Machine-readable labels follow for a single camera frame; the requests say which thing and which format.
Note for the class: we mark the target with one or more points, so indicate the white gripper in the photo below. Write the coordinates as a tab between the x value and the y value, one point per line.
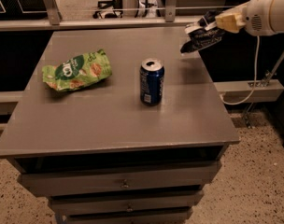
256	15

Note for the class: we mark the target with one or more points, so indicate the blue chip bag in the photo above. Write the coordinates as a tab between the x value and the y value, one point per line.
203	33

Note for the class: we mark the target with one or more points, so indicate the blue pepsi can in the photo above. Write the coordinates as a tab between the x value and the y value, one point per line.
151	81

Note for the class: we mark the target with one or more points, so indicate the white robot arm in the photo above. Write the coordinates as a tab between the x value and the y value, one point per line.
276	17

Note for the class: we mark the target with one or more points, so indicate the green chip bag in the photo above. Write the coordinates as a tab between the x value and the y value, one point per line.
79	72

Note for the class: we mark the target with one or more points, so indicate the black office chair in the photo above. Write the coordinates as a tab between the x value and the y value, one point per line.
108	9

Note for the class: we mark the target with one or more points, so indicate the grey drawer cabinet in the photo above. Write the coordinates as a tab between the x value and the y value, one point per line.
107	126

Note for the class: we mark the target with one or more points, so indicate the middle grey drawer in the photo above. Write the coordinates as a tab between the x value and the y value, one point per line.
126	202

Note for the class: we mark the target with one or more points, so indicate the grey drawer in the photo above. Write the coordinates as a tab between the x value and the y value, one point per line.
126	202
179	214
120	179

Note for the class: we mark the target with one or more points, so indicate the top grey drawer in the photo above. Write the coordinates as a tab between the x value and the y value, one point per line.
120	179

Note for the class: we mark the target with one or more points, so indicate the bottom grey drawer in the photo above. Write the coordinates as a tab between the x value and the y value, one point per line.
179	214

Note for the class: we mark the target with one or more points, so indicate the metal railing frame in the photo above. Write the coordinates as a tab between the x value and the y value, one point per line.
23	15

